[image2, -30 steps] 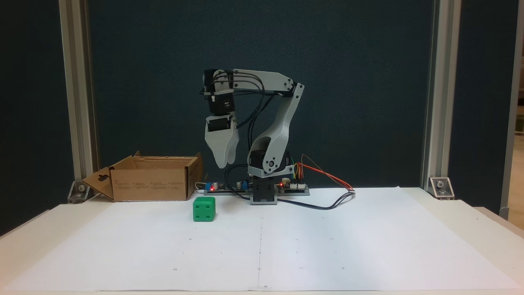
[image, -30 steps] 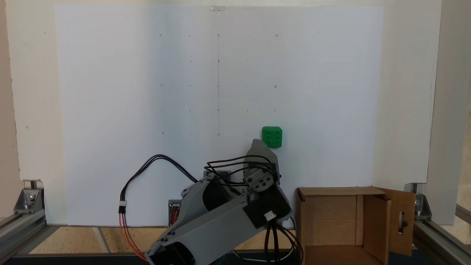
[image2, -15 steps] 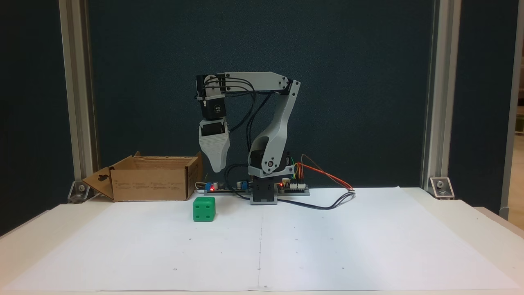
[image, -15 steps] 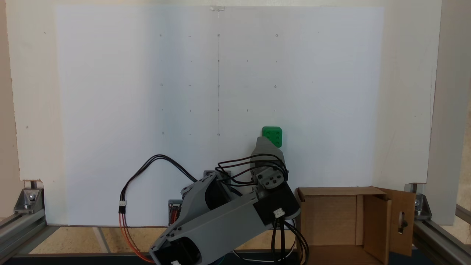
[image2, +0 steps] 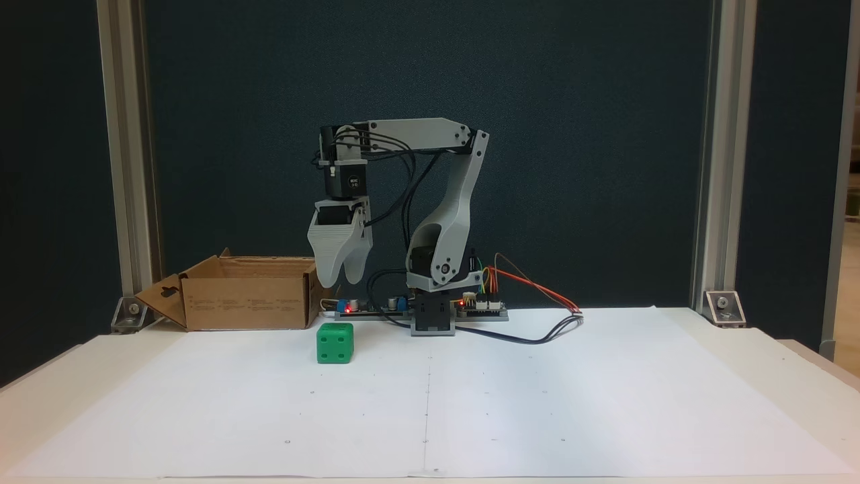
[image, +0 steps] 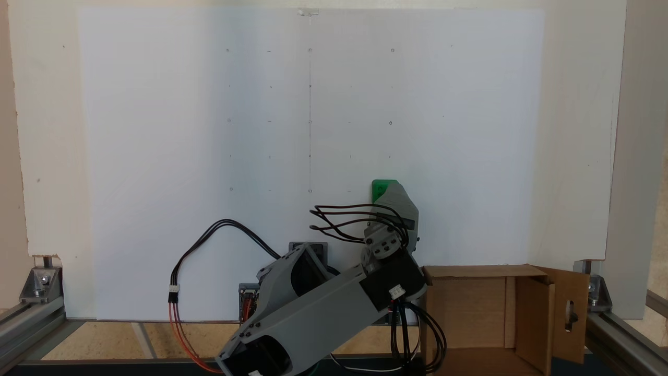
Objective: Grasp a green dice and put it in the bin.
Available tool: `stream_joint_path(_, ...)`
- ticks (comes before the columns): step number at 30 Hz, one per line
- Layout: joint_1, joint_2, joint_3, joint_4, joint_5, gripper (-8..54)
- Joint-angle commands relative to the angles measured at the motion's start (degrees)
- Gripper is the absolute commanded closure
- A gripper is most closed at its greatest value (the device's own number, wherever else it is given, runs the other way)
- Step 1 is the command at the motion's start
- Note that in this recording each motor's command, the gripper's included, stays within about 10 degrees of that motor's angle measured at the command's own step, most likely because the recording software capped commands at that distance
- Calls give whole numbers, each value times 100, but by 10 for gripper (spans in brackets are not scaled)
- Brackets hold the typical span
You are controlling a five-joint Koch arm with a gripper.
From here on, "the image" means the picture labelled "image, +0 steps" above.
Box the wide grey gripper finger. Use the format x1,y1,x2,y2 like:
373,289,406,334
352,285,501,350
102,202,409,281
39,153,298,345
373,182,420,220

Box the green dice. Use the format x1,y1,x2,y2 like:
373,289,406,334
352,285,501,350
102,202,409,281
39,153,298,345
372,180,400,204

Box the brown cardboard box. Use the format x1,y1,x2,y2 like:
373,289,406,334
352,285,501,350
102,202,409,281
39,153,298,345
420,264,591,376

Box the black gripper wire loop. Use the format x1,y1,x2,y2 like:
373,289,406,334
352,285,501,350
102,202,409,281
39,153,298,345
309,204,409,244

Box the black arm wire loop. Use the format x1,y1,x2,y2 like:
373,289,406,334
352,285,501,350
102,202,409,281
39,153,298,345
388,300,448,375

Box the thin white wire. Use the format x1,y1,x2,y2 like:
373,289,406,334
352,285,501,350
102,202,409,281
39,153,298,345
330,354,414,373

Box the black and orange power cable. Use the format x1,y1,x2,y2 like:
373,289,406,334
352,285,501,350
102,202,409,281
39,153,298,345
168,219,283,374

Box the metal corner bracket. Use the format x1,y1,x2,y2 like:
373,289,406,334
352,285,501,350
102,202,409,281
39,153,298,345
19,254,64,304
573,260,613,313

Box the aluminium frame rail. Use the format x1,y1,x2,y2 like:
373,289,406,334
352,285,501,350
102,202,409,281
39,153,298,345
0,297,67,367
583,289,668,376

